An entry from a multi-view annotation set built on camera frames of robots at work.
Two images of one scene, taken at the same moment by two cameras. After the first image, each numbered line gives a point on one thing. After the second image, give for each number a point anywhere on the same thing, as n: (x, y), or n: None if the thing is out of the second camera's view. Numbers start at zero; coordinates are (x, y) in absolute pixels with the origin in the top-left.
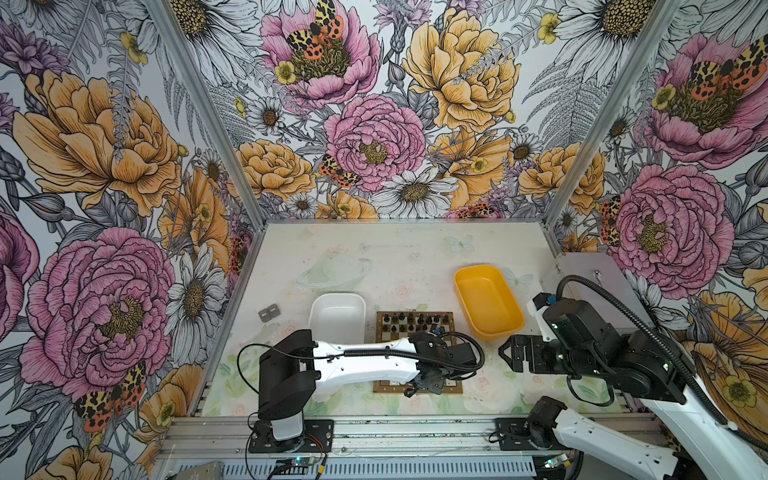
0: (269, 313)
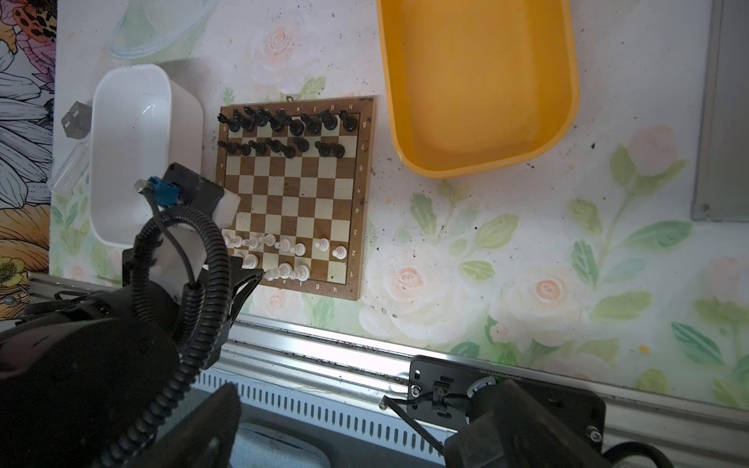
0: (77, 121)
